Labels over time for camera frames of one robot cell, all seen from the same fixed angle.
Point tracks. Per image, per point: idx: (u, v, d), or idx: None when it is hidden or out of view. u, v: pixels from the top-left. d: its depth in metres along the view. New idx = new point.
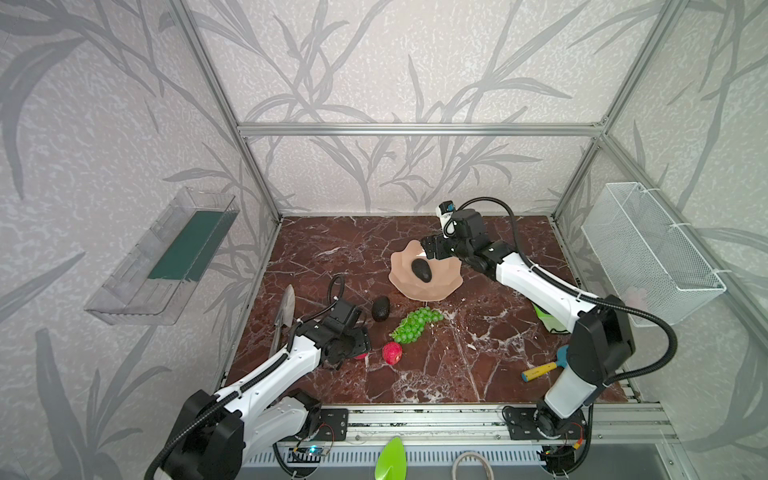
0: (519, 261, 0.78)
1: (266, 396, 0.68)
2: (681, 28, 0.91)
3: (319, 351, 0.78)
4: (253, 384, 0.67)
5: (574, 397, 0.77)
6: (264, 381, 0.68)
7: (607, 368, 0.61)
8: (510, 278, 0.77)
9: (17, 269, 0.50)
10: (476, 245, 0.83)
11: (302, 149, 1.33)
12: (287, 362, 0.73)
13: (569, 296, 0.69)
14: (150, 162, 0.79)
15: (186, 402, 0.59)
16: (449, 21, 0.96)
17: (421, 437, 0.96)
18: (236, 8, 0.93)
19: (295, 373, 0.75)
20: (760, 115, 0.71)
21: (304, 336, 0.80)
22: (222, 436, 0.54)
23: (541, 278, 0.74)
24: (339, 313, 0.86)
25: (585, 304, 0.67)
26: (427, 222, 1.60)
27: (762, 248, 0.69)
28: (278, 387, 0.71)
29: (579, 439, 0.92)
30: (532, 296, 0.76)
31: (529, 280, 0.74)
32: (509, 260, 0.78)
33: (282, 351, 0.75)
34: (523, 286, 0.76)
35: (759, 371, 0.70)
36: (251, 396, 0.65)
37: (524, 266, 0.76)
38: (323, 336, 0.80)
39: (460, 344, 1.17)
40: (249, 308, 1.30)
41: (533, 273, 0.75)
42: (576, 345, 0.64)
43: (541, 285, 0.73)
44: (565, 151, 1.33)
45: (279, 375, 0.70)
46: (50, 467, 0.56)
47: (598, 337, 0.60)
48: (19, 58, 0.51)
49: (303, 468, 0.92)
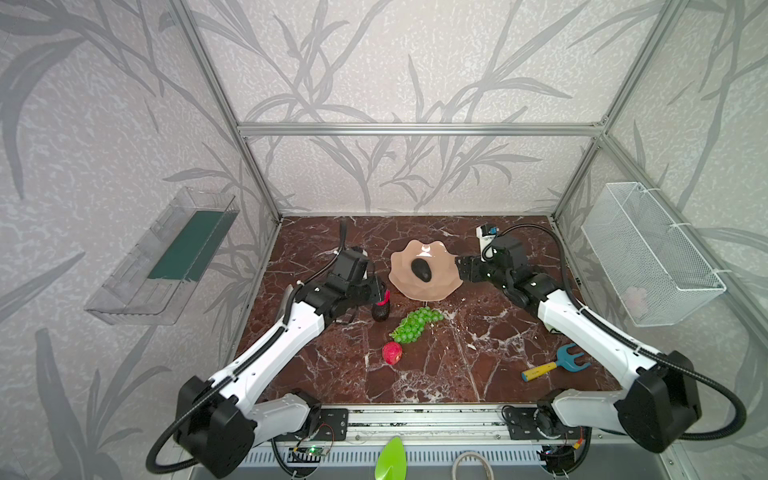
0: (565, 302, 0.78)
1: (265, 375, 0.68)
2: (681, 27, 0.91)
3: (320, 317, 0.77)
4: (249, 364, 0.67)
5: (593, 420, 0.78)
6: (261, 360, 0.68)
7: (669, 435, 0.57)
8: (554, 317, 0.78)
9: (17, 269, 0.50)
10: (516, 280, 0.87)
11: (302, 149, 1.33)
12: (284, 334, 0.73)
13: (625, 348, 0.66)
14: (150, 162, 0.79)
15: (182, 387, 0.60)
16: (449, 21, 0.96)
17: (421, 437, 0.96)
18: (235, 8, 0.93)
19: (296, 344, 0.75)
20: (760, 115, 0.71)
21: (307, 300, 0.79)
22: (220, 423, 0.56)
23: (590, 322, 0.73)
24: (341, 270, 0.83)
25: (645, 359, 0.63)
26: (427, 221, 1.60)
27: (762, 248, 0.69)
28: (278, 361, 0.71)
29: (579, 439, 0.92)
30: (580, 341, 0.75)
31: (576, 322, 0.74)
32: (555, 299, 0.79)
33: (278, 324, 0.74)
34: (569, 328, 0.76)
35: (760, 371, 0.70)
36: (247, 378, 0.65)
37: (571, 308, 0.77)
38: (325, 297, 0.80)
39: (461, 344, 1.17)
40: (249, 308, 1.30)
41: (581, 315, 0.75)
42: (633, 406, 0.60)
43: (590, 330, 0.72)
44: (565, 151, 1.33)
45: (277, 349, 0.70)
46: (50, 467, 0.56)
47: (661, 399, 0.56)
48: (19, 58, 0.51)
49: (303, 468, 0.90)
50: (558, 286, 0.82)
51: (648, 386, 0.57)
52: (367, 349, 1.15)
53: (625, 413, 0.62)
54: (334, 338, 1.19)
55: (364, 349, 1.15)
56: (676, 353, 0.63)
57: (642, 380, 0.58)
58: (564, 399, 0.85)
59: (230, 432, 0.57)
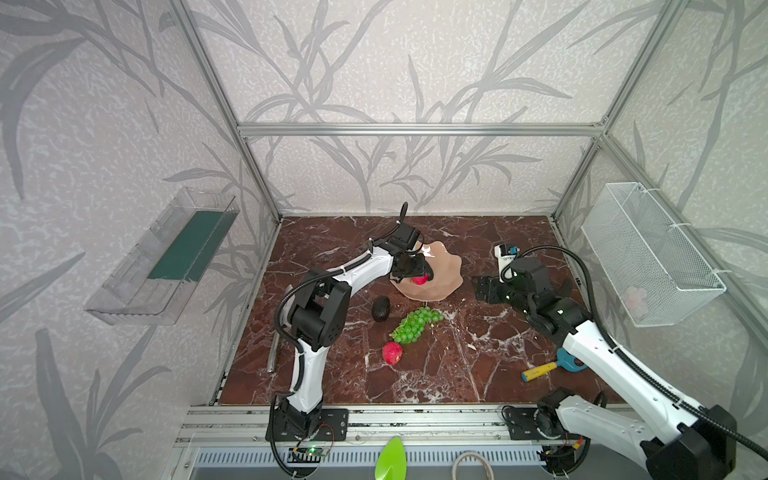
0: (596, 337, 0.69)
1: (360, 279, 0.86)
2: (681, 28, 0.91)
3: (391, 258, 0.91)
4: (353, 267, 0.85)
5: (604, 438, 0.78)
6: (359, 268, 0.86)
7: None
8: (582, 353, 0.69)
9: (17, 269, 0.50)
10: (539, 305, 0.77)
11: (302, 149, 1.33)
12: (372, 258, 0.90)
13: (665, 399, 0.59)
14: (150, 162, 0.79)
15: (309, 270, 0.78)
16: (449, 22, 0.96)
17: (420, 437, 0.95)
18: (236, 8, 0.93)
19: (376, 270, 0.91)
20: (760, 115, 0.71)
21: (379, 248, 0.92)
22: (338, 295, 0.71)
23: (624, 364, 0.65)
24: (402, 235, 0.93)
25: (687, 415, 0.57)
26: (427, 221, 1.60)
27: (762, 248, 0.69)
28: (367, 275, 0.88)
29: (579, 439, 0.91)
30: (608, 380, 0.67)
31: (609, 362, 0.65)
32: (585, 332, 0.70)
33: (366, 252, 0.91)
34: (598, 366, 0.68)
35: (760, 371, 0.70)
36: (350, 275, 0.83)
37: (604, 346, 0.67)
38: (391, 250, 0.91)
39: (460, 344, 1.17)
40: (249, 308, 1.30)
41: (614, 355, 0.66)
42: (664, 456, 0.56)
43: (623, 372, 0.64)
44: (565, 151, 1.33)
45: (367, 265, 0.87)
46: (50, 467, 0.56)
47: (704, 460, 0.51)
48: (19, 58, 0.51)
49: (303, 468, 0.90)
50: (587, 314, 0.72)
51: (690, 446, 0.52)
52: (367, 349, 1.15)
53: (654, 461, 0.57)
54: None
55: (364, 349, 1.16)
56: (720, 408, 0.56)
57: (684, 439, 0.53)
58: (577, 412, 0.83)
59: (341, 309, 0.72)
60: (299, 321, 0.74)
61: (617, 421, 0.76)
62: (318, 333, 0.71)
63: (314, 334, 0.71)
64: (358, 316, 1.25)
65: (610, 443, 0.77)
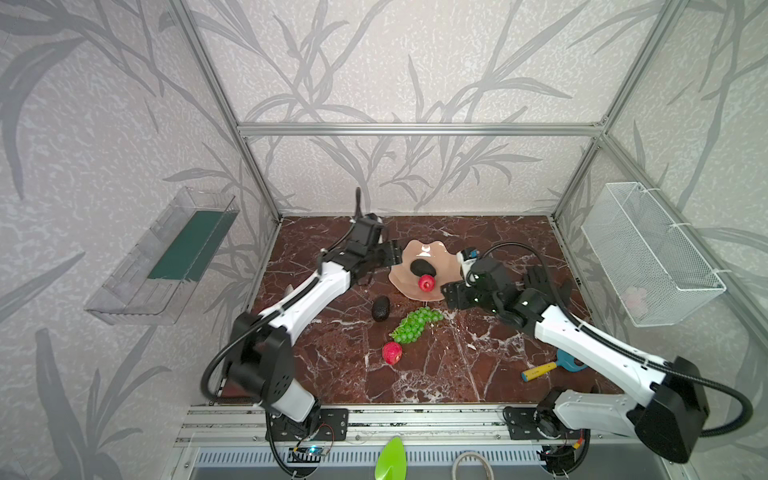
0: (562, 319, 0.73)
1: (307, 315, 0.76)
2: (681, 27, 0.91)
3: (348, 274, 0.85)
4: (294, 304, 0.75)
5: (596, 422, 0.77)
6: (303, 301, 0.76)
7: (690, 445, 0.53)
8: (553, 338, 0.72)
9: (17, 269, 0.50)
10: (504, 301, 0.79)
11: (302, 149, 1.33)
12: (320, 285, 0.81)
13: (633, 363, 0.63)
14: (150, 162, 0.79)
15: (236, 320, 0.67)
16: (449, 21, 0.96)
17: (421, 437, 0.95)
18: (236, 8, 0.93)
19: (328, 295, 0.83)
20: (760, 115, 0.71)
21: (333, 261, 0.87)
22: (273, 345, 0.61)
23: (592, 339, 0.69)
24: (360, 237, 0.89)
25: (654, 373, 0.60)
26: (427, 221, 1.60)
27: (763, 248, 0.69)
28: (317, 305, 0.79)
29: (579, 439, 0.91)
30: (584, 359, 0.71)
31: (578, 341, 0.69)
32: (552, 317, 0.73)
33: (314, 276, 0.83)
34: (571, 347, 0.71)
35: (760, 372, 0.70)
36: (292, 313, 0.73)
37: (571, 325, 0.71)
38: (350, 260, 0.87)
39: (460, 344, 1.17)
40: (249, 308, 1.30)
41: (581, 332, 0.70)
42: (648, 420, 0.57)
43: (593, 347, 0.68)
44: (565, 151, 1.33)
45: (315, 295, 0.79)
46: (50, 467, 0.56)
47: (680, 413, 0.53)
48: (19, 58, 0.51)
49: (303, 468, 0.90)
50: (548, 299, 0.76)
51: (667, 402, 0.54)
52: (367, 350, 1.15)
53: (641, 427, 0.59)
54: (334, 338, 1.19)
55: (364, 349, 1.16)
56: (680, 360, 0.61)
57: (659, 397, 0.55)
58: (569, 405, 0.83)
59: (282, 357, 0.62)
60: (237, 380, 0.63)
61: (606, 403, 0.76)
62: (262, 389, 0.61)
63: (258, 390, 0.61)
64: (357, 316, 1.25)
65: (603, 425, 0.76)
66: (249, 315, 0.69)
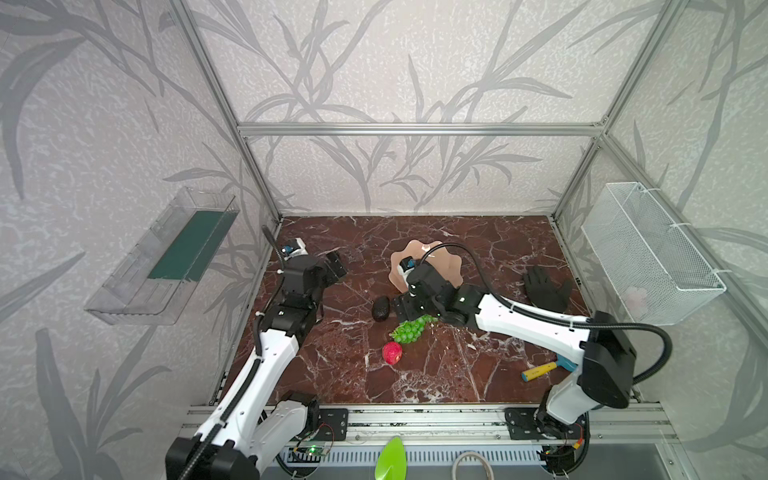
0: (497, 303, 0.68)
1: (257, 410, 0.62)
2: (681, 28, 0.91)
3: (292, 339, 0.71)
4: (236, 405, 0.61)
5: (580, 404, 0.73)
6: (246, 396, 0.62)
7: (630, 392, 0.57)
8: (494, 325, 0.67)
9: (17, 269, 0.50)
10: (445, 299, 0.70)
11: (302, 149, 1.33)
12: (264, 365, 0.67)
13: (562, 329, 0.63)
14: (150, 162, 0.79)
15: (168, 452, 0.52)
16: (449, 21, 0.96)
17: (421, 437, 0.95)
18: (236, 7, 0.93)
19: (278, 369, 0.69)
20: (760, 115, 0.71)
21: (274, 326, 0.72)
22: (223, 469, 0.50)
23: (527, 316, 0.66)
24: (294, 285, 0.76)
25: (581, 331, 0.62)
26: (427, 221, 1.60)
27: (763, 248, 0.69)
28: (267, 391, 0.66)
29: (579, 439, 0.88)
30: (524, 338, 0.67)
31: (515, 321, 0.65)
32: (488, 303, 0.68)
33: (253, 358, 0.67)
34: (510, 330, 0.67)
35: (760, 372, 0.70)
36: (236, 418, 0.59)
37: (504, 308, 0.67)
38: (294, 315, 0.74)
39: (460, 344, 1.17)
40: (249, 308, 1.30)
41: (516, 312, 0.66)
42: (588, 378, 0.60)
43: (529, 324, 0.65)
44: (565, 151, 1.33)
45: (260, 381, 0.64)
46: (50, 467, 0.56)
47: (609, 363, 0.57)
48: (19, 58, 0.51)
49: (303, 468, 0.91)
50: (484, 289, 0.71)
51: (595, 358, 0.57)
52: (367, 349, 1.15)
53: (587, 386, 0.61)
54: (334, 338, 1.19)
55: (364, 349, 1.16)
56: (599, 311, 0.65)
57: (589, 355, 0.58)
58: (554, 401, 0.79)
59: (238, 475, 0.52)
60: None
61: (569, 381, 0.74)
62: None
63: None
64: (358, 316, 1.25)
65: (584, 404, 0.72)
66: (182, 440, 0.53)
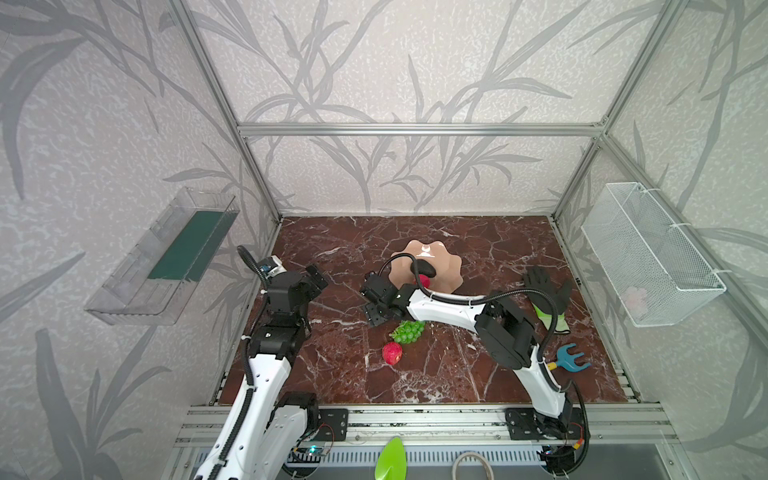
0: (422, 296, 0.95)
1: (256, 441, 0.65)
2: (681, 28, 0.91)
3: (283, 360, 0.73)
4: (235, 440, 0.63)
5: (534, 386, 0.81)
6: (243, 429, 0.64)
7: (517, 351, 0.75)
8: (420, 312, 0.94)
9: (17, 269, 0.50)
10: (387, 298, 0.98)
11: (302, 150, 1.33)
12: (258, 394, 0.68)
13: (465, 307, 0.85)
14: (150, 162, 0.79)
15: None
16: (449, 21, 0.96)
17: (420, 437, 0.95)
18: (235, 7, 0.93)
19: (273, 393, 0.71)
20: (760, 115, 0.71)
21: (263, 349, 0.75)
22: None
23: (442, 302, 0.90)
24: (281, 305, 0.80)
25: (478, 306, 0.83)
26: (427, 222, 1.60)
27: (763, 248, 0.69)
28: (263, 419, 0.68)
29: (579, 439, 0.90)
30: (444, 320, 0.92)
31: (432, 306, 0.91)
32: (415, 298, 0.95)
33: (246, 386, 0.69)
34: (432, 313, 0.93)
35: (760, 372, 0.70)
36: (236, 453, 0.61)
37: (426, 298, 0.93)
38: (282, 336, 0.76)
39: (460, 344, 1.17)
40: (249, 308, 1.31)
41: (434, 300, 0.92)
42: (489, 344, 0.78)
43: (442, 307, 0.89)
44: (565, 151, 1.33)
45: (255, 412, 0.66)
46: (50, 468, 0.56)
47: (494, 328, 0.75)
48: (19, 58, 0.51)
49: (303, 468, 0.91)
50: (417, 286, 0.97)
51: (483, 327, 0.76)
52: (367, 349, 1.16)
53: (493, 352, 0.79)
54: (334, 338, 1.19)
55: (364, 349, 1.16)
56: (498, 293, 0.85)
57: (480, 325, 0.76)
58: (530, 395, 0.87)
59: None
60: None
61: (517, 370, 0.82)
62: None
63: None
64: (357, 316, 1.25)
65: (537, 386, 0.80)
66: None
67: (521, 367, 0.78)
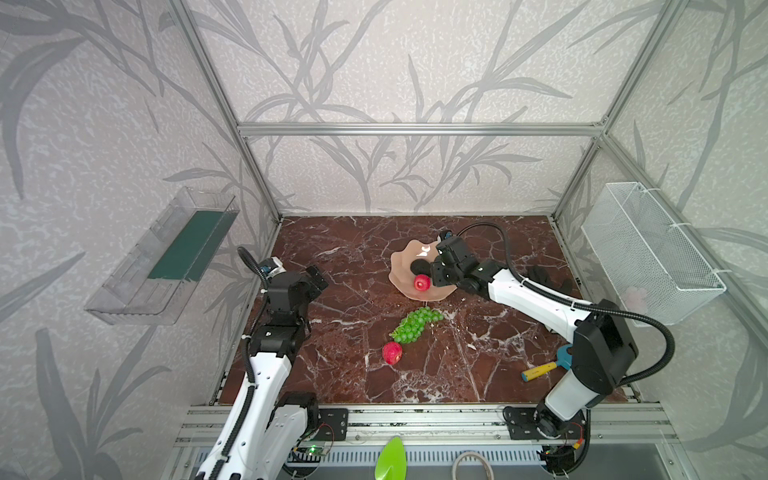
0: (509, 278, 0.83)
1: (258, 438, 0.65)
2: (681, 27, 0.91)
3: (283, 359, 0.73)
4: (236, 437, 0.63)
5: (578, 398, 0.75)
6: (245, 425, 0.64)
7: (610, 375, 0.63)
8: (502, 296, 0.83)
9: (17, 269, 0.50)
10: (464, 267, 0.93)
11: (302, 149, 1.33)
12: (259, 391, 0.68)
13: (564, 307, 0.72)
14: (150, 162, 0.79)
15: None
16: (449, 21, 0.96)
17: (420, 437, 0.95)
18: (235, 7, 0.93)
19: (274, 391, 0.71)
20: (760, 115, 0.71)
21: (264, 348, 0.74)
22: None
23: (532, 291, 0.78)
24: (280, 304, 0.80)
25: (580, 311, 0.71)
26: (427, 221, 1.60)
27: (762, 248, 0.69)
28: (265, 416, 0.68)
29: (579, 439, 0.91)
30: (528, 311, 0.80)
31: (520, 294, 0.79)
32: (500, 278, 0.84)
33: (247, 384, 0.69)
34: (516, 301, 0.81)
35: (760, 372, 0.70)
36: (239, 450, 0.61)
37: (515, 282, 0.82)
38: (283, 334, 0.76)
39: (460, 344, 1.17)
40: (249, 308, 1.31)
41: (524, 287, 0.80)
42: (579, 354, 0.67)
43: (533, 298, 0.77)
44: (565, 151, 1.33)
45: (256, 409, 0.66)
46: (50, 468, 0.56)
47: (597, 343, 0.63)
48: (19, 58, 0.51)
49: (303, 468, 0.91)
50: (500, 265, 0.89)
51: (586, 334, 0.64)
52: (367, 349, 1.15)
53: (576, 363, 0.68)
54: (334, 338, 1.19)
55: (364, 349, 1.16)
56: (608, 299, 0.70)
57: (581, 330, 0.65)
58: (554, 395, 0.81)
59: None
60: None
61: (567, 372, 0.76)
62: None
63: None
64: (357, 316, 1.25)
65: (579, 395, 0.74)
66: None
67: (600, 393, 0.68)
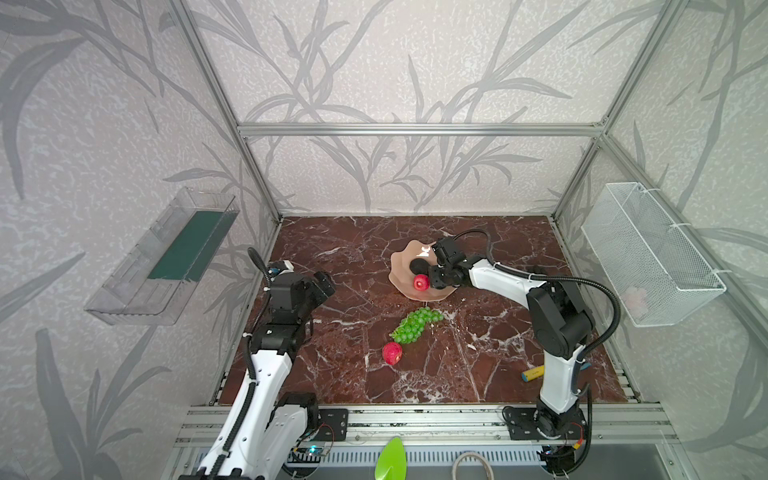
0: (486, 263, 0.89)
1: (259, 434, 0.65)
2: (681, 28, 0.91)
3: (284, 356, 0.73)
4: (237, 432, 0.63)
5: (559, 380, 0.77)
6: (246, 421, 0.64)
7: (562, 336, 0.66)
8: (478, 278, 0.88)
9: (17, 269, 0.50)
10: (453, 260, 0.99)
11: (301, 149, 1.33)
12: (260, 387, 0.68)
13: (523, 279, 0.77)
14: (150, 162, 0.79)
15: None
16: (449, 21, 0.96)
17: (420, 437, 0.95)
18: (235, 7, 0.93)
19: (275, 387, 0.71)
20: (760, 115, 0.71)
21: (265, 345, 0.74)
22: None
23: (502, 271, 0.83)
24: (282, 302, 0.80)
25: (536, 281, 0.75)
26: (427, 222, 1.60)
27: (762, 248, 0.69)
28: (265, 413, 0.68)
29: (579, 439, 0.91)
30: (501, 291, 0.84)
31: (492, 274, 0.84)
32: (478, 263, 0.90)
33: (248, 381, 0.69)
34: (490, 282, 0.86)
35: (760, 371, 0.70)
36: (240, 445, 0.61)
37: (489, 265, 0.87)
38: (283, 332, 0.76)
39: (461, 344, 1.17)
40: (249, 308, 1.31)
41: (496, 268, 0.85)
42: (533, 317, 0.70)
43: (501, 275, 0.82)
44: (565, 151, 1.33)
45: (257, 406, 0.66)
46: (50, 468, 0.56)
47: (546, 304, 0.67)
48: (19, 59, 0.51)
49: (303, 468, 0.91)
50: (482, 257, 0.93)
51: (536, 296, 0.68)
52: (367, 350, 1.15)
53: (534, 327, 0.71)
54: (334, 338, 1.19)
55: (364, 349, 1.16)
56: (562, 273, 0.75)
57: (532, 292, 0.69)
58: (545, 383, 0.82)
59: None
60: None
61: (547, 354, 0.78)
62: None
63: None
64: (357, 316, 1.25)
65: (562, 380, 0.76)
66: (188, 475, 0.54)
67: (562, 357, 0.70)
